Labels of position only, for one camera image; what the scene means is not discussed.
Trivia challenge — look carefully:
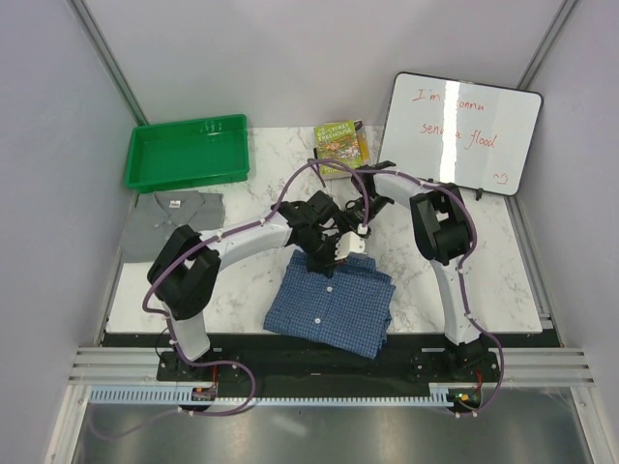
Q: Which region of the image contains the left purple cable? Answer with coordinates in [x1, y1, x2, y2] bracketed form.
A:
[89, 161, 371, 439]

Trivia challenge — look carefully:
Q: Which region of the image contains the aluminium frame rail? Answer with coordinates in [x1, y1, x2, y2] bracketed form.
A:
[70, 348, 594, 388]

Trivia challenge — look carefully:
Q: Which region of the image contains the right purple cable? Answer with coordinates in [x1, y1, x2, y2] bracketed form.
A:
[311, 166, 507, 419]

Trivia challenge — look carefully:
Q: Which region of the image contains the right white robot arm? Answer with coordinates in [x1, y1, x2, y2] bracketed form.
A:
[345, 161, 483, 381]

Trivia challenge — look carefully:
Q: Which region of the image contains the purple cable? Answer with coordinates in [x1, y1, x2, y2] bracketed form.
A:
[311, 166, 507, 419]
[89, 161, 371, 439]

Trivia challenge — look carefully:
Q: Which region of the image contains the blue plaid long sleeve shirt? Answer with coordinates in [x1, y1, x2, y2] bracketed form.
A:
[263, 249, 396, 360]

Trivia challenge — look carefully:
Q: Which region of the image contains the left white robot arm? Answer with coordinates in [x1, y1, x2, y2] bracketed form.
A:
[147, 191, 364, 380]

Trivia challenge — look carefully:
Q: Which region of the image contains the green plastic tray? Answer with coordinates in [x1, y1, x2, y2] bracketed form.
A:
[125, 114, 250, 193]

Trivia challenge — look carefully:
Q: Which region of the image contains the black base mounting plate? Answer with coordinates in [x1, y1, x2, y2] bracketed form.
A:
[157, 333, 500, 399]

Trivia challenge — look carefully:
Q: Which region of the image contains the left light blue cable duct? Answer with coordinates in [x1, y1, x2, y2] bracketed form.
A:
[89, 386, 218, 405]

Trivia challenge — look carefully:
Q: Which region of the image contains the white whiteboard with red writing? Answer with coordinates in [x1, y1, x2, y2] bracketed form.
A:
[379, 72, 544, 196]

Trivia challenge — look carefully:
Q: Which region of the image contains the green treehouse book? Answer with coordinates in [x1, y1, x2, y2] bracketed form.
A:
[313, 120, 370, 168]

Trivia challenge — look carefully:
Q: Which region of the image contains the folded grey shirt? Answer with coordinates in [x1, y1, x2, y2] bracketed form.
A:
[120, 190, 224, 263]

